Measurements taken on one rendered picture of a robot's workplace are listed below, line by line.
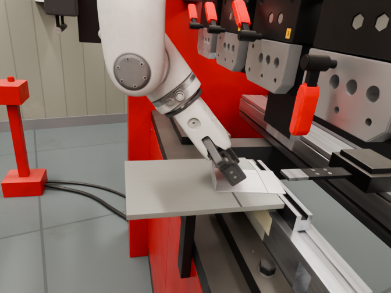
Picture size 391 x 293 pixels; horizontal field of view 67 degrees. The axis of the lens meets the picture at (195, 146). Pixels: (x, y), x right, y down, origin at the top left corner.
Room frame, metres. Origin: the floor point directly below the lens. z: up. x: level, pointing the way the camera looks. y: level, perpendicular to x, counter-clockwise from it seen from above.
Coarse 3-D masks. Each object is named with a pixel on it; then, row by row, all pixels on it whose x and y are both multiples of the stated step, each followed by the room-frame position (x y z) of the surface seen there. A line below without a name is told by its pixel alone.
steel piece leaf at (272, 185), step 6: (258, 174) 0.52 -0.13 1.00; (264, 174) 0.52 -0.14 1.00; (270, 174) 0.52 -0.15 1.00; (264, 180) 0.50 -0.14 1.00; (270, 180) 0.50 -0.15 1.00; (276, 180) 0.50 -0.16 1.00; (270, 186) 0.48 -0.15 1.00; (276, 186) 0.48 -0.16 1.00; (270, 192) 0.45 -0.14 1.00; (276, 192) 0.46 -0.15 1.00; (282, 192) 0.46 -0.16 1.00
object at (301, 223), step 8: (264, 168) 0.56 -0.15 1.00; (280, 184) 0.49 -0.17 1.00; (288, 192) 0.46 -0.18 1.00; (288, 200) 0.45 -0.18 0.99; (296, 200) 0.44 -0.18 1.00; (288, 208) 0.42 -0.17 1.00; (296, 208) 0.43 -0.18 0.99; (304, 208) 0.42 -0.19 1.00; (288, 216) 0.41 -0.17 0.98; (296, 216) 0.39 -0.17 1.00; (304, 216) 0.41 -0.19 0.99; (312, 216) 0.40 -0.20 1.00; (288, 224) 0.41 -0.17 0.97; (296, 224) 0.39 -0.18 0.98; (304, 224) 0.40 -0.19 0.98
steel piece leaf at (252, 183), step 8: (216, 168) 0.53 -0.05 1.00; (216, 176) 0.50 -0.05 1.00; (248, 176) 0.51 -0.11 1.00; (256, 176) 0.51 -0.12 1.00; (216, 184) 0.47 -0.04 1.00; (224, 184) 0.47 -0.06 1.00; (240, 184) 0.47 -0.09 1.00; (248, 184) 0.48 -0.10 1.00; (256, 184) 0.48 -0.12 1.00; (248, 192) 0.45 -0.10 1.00; (256, 192) 0.45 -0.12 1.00; (264, 192) 0.45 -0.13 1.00
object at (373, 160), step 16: (336, 160) 0.61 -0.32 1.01; (352, 160) 0.58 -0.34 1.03; (368, 160) 0.56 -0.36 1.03; (384, 160) 0.57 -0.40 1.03; (288, 176) 0.52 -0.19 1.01; (304, 176) 0.52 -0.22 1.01; (320, 176) 0.53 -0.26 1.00; (336, 176) 0.54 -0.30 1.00; (352, 176) 0.55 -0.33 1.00; (368, 176) 0.52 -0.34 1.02; (384, 176) 0.52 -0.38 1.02; (368, 192) 0.51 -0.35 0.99
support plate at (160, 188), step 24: (144, 168) 0.51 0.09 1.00; (168, 168) 0.51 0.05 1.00; (192, 168) 0.52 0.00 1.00; (144, 192) 0.42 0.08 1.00; (168, 192) 0.43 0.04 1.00; (192, 192) 0.43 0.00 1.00; (216, 192) 0.44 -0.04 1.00; (240, 192) 0.45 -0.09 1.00; (144, 216) 0.36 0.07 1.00; (168, 216) 0.37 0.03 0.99
